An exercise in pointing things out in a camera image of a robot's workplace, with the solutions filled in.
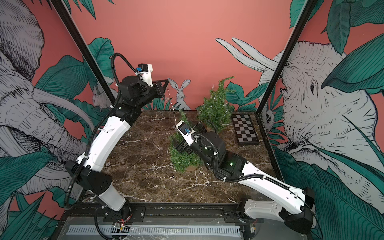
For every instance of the black white chessboard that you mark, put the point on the black white chessboard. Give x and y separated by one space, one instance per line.
244 129

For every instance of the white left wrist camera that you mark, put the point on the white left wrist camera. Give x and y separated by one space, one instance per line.
144 72

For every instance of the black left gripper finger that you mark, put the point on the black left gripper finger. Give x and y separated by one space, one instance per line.
166 88
161 82

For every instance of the white slotted cable tray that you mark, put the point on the white slotted cable tray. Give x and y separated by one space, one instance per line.
158 230

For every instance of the large green christmas tree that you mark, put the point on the large green christmas tree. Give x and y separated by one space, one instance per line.
181 161

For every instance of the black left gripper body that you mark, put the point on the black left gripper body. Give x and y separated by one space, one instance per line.
156 92

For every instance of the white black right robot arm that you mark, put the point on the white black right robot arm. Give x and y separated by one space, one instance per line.
287 204

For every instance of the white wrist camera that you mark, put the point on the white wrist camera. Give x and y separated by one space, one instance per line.
188 133
144 72

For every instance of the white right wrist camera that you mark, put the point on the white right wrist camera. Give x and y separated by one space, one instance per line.
188 133

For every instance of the small green christmas tree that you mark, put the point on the small green christmas tree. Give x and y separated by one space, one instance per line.
216 109

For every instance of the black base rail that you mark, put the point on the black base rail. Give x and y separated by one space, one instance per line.
144 211

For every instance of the black frame post left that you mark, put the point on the black frame post left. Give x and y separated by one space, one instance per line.
66 18

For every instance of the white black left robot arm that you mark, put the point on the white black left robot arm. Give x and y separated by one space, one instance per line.
135 92

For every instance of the black frame post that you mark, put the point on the black frame post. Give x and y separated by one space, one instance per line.
66 18
304 16

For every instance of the black frame post right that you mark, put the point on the black frame post right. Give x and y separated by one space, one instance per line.
304 16

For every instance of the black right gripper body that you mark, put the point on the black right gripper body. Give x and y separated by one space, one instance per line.
186 148

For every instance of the large tree wooden base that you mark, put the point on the large tree wooden base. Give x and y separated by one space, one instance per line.
191 168

